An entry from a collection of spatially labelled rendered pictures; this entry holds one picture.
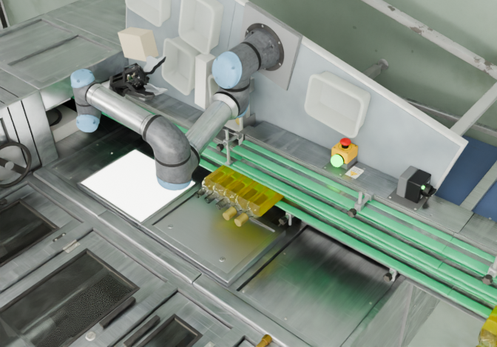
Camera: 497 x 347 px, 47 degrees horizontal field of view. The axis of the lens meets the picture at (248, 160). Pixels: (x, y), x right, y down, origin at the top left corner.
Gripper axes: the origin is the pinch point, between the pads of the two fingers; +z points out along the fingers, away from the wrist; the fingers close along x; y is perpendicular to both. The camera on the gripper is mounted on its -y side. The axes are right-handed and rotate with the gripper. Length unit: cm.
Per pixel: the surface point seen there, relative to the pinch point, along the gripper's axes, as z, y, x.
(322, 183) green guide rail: 38, -41, -38
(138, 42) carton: -27, -26, 48
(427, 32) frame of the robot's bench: 90, -52, 19
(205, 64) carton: 3.3, -26.7, 22.3
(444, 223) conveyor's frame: 74, -42, -63
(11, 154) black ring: -90, -22, 9
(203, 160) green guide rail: -13, -53, -5
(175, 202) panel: -26, -50, -22
